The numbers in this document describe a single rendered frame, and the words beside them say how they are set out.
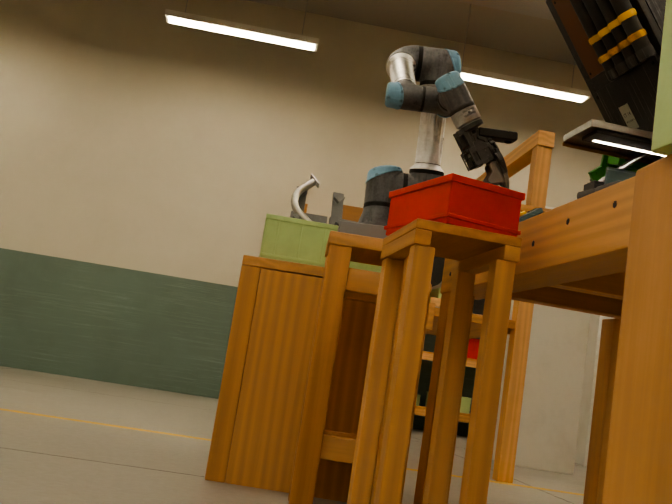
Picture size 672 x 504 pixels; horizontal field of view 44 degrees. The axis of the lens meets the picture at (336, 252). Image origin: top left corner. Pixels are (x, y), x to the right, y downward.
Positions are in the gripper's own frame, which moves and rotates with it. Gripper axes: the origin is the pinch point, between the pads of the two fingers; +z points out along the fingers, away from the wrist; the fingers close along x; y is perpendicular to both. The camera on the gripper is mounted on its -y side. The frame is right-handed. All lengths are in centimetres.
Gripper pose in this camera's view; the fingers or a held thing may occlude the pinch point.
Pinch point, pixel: (507, 186)
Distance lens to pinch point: 236.3
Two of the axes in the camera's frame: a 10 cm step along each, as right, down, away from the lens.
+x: 1.8, -1.2, -9.8
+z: 4.3, 9.0, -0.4
